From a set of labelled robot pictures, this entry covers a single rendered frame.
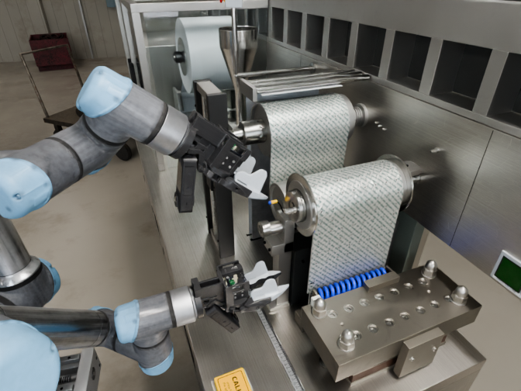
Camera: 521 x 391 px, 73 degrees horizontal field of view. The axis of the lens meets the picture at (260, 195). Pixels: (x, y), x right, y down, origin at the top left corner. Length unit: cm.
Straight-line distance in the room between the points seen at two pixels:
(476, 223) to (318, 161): 41
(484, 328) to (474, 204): 164
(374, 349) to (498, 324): 174
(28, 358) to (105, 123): 31
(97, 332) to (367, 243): 64
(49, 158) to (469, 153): 78
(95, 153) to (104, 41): 894
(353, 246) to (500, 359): 159
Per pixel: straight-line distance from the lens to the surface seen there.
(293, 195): 78
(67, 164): 57
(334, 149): 102
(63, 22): 962
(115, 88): 55
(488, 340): 242
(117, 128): 57
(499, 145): 83
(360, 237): 89
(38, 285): 109
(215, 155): 61
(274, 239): 88
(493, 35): 84
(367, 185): 83
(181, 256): 122
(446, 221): 95
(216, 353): 96
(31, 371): 51
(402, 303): 94
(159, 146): 58
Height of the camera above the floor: 170
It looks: 32 degrees down
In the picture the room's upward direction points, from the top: straight up
